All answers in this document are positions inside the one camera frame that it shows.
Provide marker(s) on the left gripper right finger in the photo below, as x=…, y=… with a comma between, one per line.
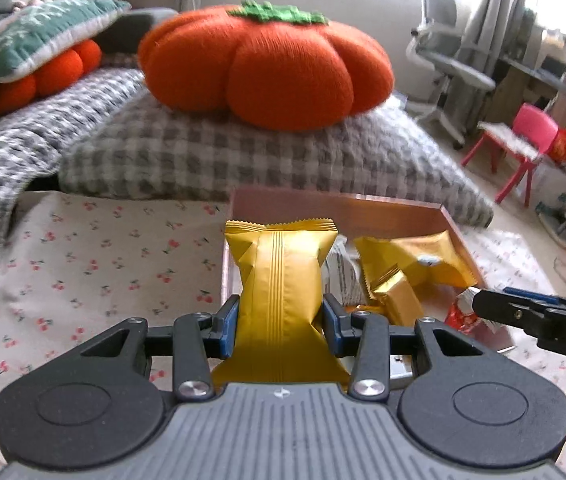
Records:
x=363, y=336

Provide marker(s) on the cherry print cloth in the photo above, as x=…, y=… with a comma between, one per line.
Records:
x=74, y=266

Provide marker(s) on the green white patterned pillow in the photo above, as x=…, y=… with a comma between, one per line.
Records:
x=34, y=35

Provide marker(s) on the grey curtain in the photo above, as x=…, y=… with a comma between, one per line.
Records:
x=492, y=28

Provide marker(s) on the red white candy packet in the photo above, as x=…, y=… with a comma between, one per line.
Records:
x=462, y=317

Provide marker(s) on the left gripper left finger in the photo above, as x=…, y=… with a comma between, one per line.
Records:
x=196, y=338

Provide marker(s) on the grey checked blanket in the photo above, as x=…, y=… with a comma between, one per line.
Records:
x=34, y=139

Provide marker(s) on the grey office chair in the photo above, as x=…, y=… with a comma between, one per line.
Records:
x=435, y=45

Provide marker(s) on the grey checked cushion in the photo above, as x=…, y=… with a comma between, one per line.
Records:
x=147, y=151

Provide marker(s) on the small orange pumpkin plush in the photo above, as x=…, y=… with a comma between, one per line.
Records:
x=51, y=78

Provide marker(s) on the large orange pumpkin plush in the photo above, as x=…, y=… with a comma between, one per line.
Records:
x=275, y=67

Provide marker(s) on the red child chair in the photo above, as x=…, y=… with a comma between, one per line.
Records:
x=528, y=140

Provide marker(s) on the small gold snack packet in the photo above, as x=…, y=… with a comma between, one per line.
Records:
x=394, y=293

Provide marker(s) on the white snack packet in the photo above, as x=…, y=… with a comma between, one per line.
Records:
x=341, y=273

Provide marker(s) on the wooden desk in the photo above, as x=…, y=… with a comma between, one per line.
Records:
x=531, y=69

